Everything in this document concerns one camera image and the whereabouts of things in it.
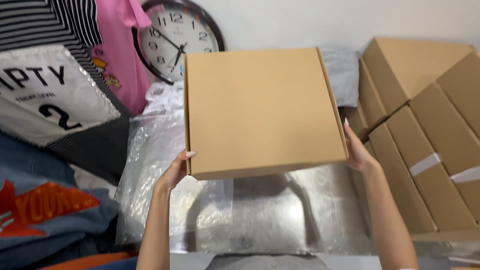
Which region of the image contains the person's right hand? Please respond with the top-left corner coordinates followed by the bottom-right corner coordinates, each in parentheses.
top-left (343, 118), bottom-right (381, 174)

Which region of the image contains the person's left hand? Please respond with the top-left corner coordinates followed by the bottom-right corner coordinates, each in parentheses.
top-left (155, 151), bottom-right (197, 192)

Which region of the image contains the brown cardboard mailer box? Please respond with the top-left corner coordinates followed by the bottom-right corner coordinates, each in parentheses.
top-left (183, 46), bottom-right (349, 181)

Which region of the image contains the stack of brown cardboard boxes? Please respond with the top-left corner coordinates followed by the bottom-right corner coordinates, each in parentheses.
top-left (344, 37), bottom-right (480, 242)

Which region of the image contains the grey plastic mailer bag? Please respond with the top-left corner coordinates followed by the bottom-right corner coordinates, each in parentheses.
top-left (319, 46), bottom-right (362, 109)

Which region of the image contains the white plastic bag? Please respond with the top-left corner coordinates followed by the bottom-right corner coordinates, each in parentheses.
top-left (142, 80), bottom-right (185, 117)

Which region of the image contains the orange garment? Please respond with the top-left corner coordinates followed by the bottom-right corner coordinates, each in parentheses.
top-left (37, 250), bottom-right (139, 270)

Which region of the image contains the person's grey shirt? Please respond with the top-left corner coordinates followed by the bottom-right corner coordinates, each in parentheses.
top-left (204, 253), bottom-right (331, 270)

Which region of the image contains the blue sweatshirt with orange print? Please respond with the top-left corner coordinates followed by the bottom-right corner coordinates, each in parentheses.
top-left (0, 133), bottom-right (121, 269)

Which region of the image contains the pink shirt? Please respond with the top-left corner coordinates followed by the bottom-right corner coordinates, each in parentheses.
top-left (91, 0), bottom-right (166, 116)

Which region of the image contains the black white striped shirt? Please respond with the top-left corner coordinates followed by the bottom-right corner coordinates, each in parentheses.
top-left (0, 0), bottom-right (136, 185)

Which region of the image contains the round wall clock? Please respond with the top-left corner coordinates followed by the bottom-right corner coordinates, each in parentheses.
top-left (132, 0), bottom-right (226, 85)

